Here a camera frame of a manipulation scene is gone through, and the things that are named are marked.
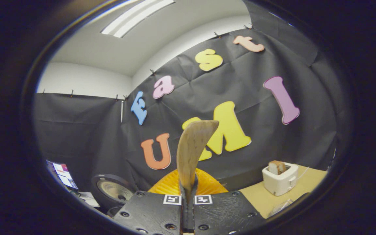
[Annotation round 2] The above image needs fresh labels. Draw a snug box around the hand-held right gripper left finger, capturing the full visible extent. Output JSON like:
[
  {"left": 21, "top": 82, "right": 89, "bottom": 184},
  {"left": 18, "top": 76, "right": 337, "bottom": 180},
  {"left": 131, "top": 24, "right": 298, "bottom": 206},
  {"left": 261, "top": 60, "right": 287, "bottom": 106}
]
[{"left": 113, "top": 168, "right": 188, "bottom": 235}]

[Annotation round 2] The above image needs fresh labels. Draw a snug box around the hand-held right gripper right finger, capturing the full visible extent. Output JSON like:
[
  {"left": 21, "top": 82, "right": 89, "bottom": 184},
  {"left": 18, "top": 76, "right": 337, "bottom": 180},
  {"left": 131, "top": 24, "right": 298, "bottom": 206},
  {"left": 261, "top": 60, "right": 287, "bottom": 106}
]
[{"left": 188, "top": 168, "right": 267, "bottom": 235}]

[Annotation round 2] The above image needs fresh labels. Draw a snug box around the black silver rice cooker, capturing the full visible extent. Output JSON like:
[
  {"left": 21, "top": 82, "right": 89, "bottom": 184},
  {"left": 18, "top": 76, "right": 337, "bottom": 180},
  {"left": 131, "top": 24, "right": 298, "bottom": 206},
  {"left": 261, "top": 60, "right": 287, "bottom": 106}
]
[{"left": 92, "top": 174, "right": 137, "bottom": 218}]

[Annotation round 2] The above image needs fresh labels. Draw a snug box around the clear wire chopstick holder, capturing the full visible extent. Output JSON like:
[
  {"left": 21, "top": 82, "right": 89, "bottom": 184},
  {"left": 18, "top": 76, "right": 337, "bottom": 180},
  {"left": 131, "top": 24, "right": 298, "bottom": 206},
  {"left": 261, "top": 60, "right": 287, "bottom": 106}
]
[{"left": 268, "top": 199, "right": 294, "bottom": 216}]

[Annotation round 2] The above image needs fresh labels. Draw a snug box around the wooden spoon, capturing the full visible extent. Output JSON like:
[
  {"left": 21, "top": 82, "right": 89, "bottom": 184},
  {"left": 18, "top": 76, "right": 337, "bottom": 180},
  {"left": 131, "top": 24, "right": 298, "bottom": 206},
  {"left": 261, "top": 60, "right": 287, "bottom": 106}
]
[{"left": 177, "top": 120, "right": 220, "bottom": 200}]

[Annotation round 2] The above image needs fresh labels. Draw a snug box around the white toaster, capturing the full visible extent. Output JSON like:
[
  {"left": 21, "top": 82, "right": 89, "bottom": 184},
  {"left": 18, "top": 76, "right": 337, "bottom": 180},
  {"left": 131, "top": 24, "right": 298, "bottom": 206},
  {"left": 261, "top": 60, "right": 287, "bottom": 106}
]
[{"left": 262, "top": 162, "right": 299, "bottom": 196}]

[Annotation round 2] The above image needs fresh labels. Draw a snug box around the white side table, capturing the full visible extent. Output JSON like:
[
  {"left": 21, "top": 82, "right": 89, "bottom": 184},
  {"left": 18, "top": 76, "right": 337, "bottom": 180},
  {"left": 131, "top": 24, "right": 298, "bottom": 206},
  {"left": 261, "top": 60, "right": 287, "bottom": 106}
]
[{"left": 77, "top": 192, "right": 100, "bottom": 208}]

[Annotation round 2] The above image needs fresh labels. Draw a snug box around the computer monitor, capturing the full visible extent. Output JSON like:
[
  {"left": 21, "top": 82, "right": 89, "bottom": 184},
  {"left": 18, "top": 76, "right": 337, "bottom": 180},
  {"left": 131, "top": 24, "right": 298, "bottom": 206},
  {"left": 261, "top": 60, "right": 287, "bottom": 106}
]
[{"left": 46, "top": 159, "right": 79, "bottom": 190}]

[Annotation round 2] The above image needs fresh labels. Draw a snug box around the black backdrop cloth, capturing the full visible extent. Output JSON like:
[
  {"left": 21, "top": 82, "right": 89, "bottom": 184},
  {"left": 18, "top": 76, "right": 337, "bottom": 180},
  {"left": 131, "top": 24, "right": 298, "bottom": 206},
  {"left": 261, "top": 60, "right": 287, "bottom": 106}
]
[{"left": 33, "top": 0, "right": 338, "bottom": 196}]

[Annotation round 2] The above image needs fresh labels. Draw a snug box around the ceiling light panel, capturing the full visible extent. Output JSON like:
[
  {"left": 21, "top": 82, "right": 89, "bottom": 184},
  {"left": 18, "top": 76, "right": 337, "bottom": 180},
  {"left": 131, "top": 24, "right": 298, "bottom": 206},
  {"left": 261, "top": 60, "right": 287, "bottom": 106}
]
[{"left": 101, "top": 0, "right": 175, "bottom": 38}]

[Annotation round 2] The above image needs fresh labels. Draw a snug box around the white toaster cable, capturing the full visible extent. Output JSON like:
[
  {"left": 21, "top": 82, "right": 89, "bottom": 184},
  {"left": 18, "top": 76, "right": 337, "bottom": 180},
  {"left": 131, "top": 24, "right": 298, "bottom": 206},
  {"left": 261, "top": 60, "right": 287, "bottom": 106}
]
[{"left": 297, "top": 166, "right": 310, "bottom": 180}]

